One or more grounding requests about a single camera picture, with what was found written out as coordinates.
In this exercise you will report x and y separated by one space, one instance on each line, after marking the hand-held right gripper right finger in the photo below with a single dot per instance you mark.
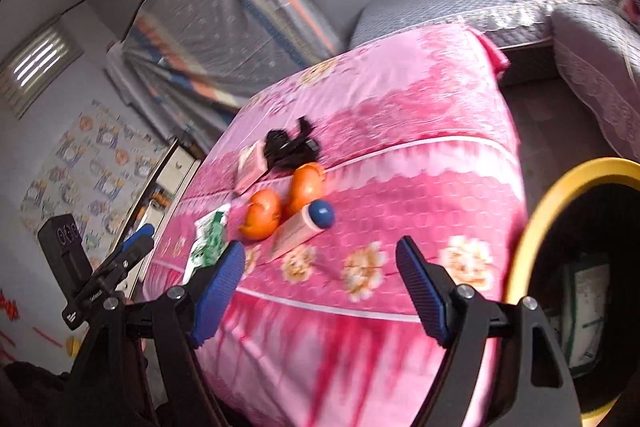
425 292

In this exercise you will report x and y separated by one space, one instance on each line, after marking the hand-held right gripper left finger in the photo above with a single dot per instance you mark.
220 292

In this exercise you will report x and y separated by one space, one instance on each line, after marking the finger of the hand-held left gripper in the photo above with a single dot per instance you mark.
135 241

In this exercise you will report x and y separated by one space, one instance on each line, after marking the orange fruit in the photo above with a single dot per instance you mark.
262 217

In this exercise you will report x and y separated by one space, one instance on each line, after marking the beige tube with blue cap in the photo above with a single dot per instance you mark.
300 229

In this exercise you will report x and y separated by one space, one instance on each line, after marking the yellow-rimmed black bin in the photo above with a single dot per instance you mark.
530 232

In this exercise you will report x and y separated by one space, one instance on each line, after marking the cream cabinet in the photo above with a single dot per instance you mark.
172 172

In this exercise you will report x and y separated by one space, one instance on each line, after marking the dark cloth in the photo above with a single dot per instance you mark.
30 397

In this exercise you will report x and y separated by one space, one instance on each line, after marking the pink floral blanket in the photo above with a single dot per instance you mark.
400 107

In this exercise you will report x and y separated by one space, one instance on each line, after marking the small window with blind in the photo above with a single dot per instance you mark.
37 62

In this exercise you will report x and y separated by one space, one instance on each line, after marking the striped sheet covered wardrobe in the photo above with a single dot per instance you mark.
225 32

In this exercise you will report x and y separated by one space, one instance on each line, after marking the grey quilted corner sofa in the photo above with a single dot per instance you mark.
475 7

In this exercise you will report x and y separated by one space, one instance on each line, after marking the cartoon wall poster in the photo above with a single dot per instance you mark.
90 157

